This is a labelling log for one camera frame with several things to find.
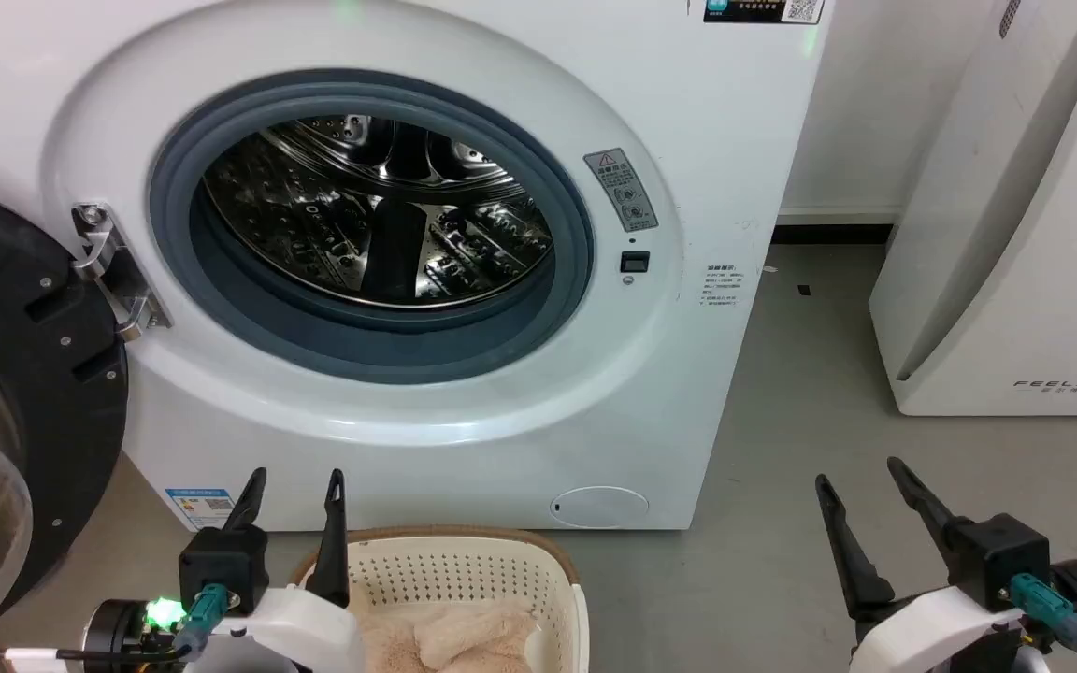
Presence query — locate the oval drain filter cover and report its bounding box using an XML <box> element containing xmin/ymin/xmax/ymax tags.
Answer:
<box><xmin>552</xmin><ymin>485</ymin><xmax>651</xmax><ymax>531</ymax></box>

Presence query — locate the cream perforated laundry basket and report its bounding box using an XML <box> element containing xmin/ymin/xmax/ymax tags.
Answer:
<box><xmin>291</xmin><ymin>525</ymin><xmax>592</xmax><ymax>673</ymax></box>

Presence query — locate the small printed text label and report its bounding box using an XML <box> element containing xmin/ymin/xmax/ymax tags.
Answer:
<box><xmin>700</xmin><ymin>264</ymin><xmax>743</xmax><ymax>310</ymax></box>

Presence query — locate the teal-plug right camera cable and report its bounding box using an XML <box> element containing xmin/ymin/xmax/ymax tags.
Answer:
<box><xmin>1009</xmin><ymin>572</ymin><xmax>1077</xmax><ymax>673</ymax></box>

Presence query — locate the black round washer door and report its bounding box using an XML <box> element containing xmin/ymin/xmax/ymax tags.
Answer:
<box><xmin>0</xmin><ymin>178</ymin><xmax>131</xmax><ymax>648</ymax></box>

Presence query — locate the beige towel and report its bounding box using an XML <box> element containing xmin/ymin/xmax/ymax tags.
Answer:
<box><xmin>352</xmin><ymin>598</ymin><xmax>540</xmax><ymax>673</ymax></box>

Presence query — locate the white air purifier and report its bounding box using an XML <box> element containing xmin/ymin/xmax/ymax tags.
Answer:
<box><xmin>868</xmin><ymin>0</ymin><xmax>1077</xmax><ymax>418</ymax></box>

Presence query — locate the metal door hinge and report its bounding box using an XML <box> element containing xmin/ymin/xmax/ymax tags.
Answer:
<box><xmin>71</xmin><ymin>201</ymin><xmax>173</xmax><ymax>343</ymax></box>

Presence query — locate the stainless steel washing machine drum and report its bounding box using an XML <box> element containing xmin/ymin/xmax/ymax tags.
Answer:
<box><xmin>201</xmin><ymin>114</ymin><xmax>556</xmax><ymax>310</ymax></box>

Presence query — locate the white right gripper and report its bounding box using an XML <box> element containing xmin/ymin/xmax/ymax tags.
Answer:
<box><xmin>815</xmin><ymin>456</ymin><xmax>1027</xmax><ymax>673</ymax></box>

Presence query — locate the black baseboard strip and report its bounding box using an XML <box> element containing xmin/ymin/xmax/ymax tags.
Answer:
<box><xmin>774</xmin><ymin>223</ymin><xmax>896</xmax><ymax>247</ymax></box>

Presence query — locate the white front-load washing machine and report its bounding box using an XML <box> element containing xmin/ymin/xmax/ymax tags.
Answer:
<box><xmin>0</xmin><ymin>0</ymin><xmax>830</xmax><ymax>535</ymax></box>

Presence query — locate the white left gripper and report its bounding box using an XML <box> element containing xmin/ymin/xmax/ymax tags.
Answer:
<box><xmin>187</xmin><ymin>467</ymin><xmax>368</xmax><ymax>673</ymax></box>

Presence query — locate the blue energy sticker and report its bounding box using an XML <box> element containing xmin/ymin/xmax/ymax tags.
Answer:
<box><xmin>164</xmin><ymin>486</ymin><xmax>239</xmax><ymax>535</ymax></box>

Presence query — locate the grey rubber door gasket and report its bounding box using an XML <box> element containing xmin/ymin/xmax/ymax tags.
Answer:
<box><xmin>148</xmin><ymin>79</ymin><xmax>596</xmax><ymax>386</ymax></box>

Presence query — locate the QR code label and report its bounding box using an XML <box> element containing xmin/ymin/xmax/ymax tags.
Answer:
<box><xmin>703</xmin><ymin>0</ymin><xmax>826</xmax><ymax>26</ymax></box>

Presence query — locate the grey warning sticker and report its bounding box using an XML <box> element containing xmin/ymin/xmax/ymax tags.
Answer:
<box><xmin>583</xmin><ymin>148</ymin><xmax>660</xmax><ymax>234</ymax></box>

